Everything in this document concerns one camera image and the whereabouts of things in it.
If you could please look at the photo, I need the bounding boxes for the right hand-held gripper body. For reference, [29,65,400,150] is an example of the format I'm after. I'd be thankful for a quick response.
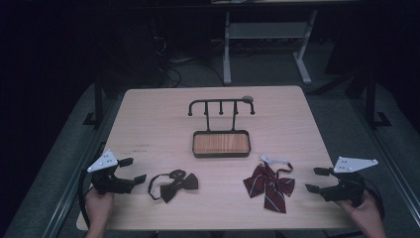
[319,156,379,208]

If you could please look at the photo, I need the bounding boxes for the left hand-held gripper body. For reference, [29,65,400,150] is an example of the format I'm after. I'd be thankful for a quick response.
[86,150,137,195]

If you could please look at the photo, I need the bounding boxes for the dark red striped bow tie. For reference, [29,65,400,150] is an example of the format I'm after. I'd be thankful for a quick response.
[243,154,296,214]

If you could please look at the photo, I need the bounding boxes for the black bow tie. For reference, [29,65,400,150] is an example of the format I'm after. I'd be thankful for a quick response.
[147,169,200,204]

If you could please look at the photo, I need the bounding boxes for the black hook rack wooden tray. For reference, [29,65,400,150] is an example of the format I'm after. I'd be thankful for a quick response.
[187,97,257,159]

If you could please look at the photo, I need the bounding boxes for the person's left hand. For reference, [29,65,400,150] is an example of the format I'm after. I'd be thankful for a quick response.
[84,187,115,229]

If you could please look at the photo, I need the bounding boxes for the person's right hand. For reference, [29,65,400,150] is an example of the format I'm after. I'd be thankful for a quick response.
[336,190,384,232]

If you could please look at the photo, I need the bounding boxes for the black metal stand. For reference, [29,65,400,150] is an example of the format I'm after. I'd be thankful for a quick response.
[82,72,105,127]
[364,69,392,129]

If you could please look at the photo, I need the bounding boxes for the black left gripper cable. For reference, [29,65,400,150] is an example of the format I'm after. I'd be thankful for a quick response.
[77,168,94,230]

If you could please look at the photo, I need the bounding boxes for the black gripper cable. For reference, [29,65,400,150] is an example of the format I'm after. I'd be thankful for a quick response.
[362,179,386,222]
[77,168,94,230]

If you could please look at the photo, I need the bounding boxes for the grey metal frame rail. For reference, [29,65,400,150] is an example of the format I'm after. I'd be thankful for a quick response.
[351,97,420,217]
[41,95,121,238]

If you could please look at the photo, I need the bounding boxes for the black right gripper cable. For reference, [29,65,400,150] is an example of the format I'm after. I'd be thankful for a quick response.
[362,179,386,222]

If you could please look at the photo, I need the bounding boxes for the black floor cables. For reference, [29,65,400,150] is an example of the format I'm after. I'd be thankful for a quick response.
[150,34,226,88]

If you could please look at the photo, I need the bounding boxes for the white metal desk frame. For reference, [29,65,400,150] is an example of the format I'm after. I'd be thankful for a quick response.
[211,0,361,86]

